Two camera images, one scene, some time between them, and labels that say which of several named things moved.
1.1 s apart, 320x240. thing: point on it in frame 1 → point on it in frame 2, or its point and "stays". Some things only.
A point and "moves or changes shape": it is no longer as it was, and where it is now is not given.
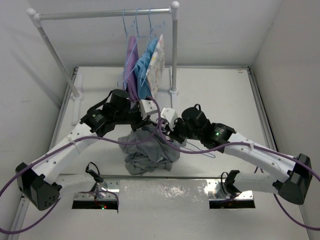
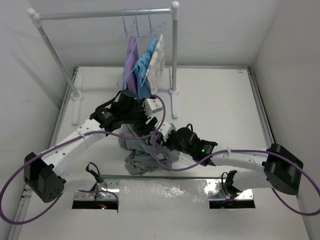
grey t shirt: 151,155 stays
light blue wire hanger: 197,149 moves or changes shape
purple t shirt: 130,87 stays
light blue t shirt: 141,69 stays
